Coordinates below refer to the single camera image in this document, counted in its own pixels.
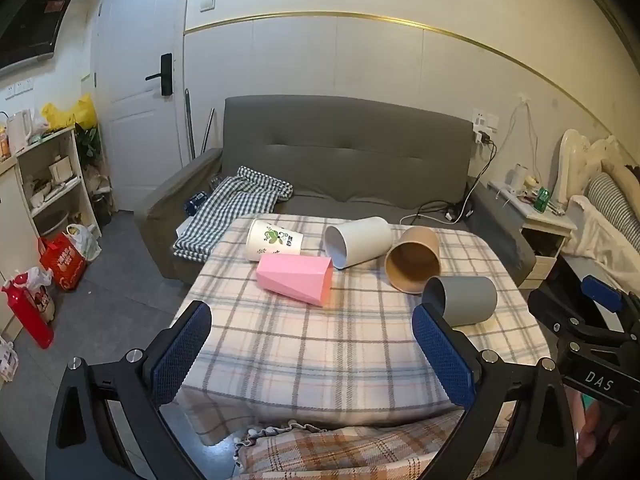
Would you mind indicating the white plastic bag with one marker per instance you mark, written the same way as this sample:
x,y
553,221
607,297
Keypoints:
x,y
85,242

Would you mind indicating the pink faceted cup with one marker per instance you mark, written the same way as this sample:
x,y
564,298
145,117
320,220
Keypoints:
x,y
292,277

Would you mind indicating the beige pillow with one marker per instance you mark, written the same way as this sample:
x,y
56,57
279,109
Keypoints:
x,y
617,160

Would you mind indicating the red fire extinguisher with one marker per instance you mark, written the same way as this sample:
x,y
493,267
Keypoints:
x,y
27,312

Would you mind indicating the grey cup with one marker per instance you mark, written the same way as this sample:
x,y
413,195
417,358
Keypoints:
x,y
470,300

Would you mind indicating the white cabinet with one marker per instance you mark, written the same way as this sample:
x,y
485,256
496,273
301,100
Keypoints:
x,y
15,230

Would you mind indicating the brown cup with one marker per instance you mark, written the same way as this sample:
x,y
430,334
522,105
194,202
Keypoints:
x,y
412,262

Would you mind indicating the white kettle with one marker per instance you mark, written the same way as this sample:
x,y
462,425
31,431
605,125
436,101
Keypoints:
x,y
19,132

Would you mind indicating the yellow plastic bag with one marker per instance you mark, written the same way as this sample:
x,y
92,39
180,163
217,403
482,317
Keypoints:
x,y
70,112

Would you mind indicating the red shopping bag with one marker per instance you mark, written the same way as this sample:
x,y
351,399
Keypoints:
x,y
62,262

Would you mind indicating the green plant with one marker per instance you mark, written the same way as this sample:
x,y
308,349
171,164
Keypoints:
x,y
89,147

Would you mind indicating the plain white cup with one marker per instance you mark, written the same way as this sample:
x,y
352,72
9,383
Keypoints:
x,y
362,240

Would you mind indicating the white wall socket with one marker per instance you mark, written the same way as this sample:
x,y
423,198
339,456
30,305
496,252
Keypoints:
x,y
486,119

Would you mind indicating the orange plaid blanket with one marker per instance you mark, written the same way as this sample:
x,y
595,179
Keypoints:
x,y
350,452

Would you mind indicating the green bottle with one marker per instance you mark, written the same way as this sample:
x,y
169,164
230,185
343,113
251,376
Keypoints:
x,y
542,199

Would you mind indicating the blue checked cloth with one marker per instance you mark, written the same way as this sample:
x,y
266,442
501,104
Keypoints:
x,y
225,205

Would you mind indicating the black television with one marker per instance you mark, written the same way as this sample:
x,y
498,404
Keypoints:
x,y
30,25

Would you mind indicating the person's right hand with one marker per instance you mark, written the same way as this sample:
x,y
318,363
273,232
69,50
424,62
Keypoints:
x,y
585,430

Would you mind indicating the metal pole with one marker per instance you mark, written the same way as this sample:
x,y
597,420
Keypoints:
x,y
207,132

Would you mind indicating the white door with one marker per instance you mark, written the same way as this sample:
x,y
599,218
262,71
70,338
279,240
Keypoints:
x,y
132,140

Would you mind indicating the dark blue box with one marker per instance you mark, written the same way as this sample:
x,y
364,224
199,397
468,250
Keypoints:
x,y
195,201

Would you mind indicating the white shelf unit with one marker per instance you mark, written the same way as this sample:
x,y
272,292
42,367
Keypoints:
x,y
60,180

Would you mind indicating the white bed sheet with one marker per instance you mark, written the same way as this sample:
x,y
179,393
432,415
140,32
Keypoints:
x,y
600,245

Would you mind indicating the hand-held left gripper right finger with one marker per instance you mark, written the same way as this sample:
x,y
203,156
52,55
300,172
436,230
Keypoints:
x,y
445,360

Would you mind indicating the grey sofa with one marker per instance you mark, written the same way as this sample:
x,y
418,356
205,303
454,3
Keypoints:
x,y
340,160

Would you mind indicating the white light switch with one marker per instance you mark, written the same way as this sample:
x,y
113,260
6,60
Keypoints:
x,y
207,3

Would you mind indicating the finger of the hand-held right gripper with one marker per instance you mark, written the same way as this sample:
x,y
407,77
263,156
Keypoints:
x,y
600,292
560,310

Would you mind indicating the grey plaid tablecloth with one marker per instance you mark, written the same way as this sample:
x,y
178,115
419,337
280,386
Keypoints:
x,y
320,345

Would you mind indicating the white switch panel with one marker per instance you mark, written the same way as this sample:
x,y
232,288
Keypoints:
x,y
19,88

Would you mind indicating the white cup with green print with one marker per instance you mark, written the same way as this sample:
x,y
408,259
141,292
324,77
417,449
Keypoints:
x,y
272,240

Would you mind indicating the black charger plug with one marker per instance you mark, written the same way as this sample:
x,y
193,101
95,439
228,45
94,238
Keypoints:
x,y
483,138

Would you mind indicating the white nightstand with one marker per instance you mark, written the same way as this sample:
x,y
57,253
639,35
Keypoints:
x,y
545,232

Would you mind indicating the striped pillow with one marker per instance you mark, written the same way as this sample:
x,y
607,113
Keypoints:
x,y
612,207

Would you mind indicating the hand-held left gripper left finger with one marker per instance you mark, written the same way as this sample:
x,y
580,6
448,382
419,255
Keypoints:
x,y
182,355

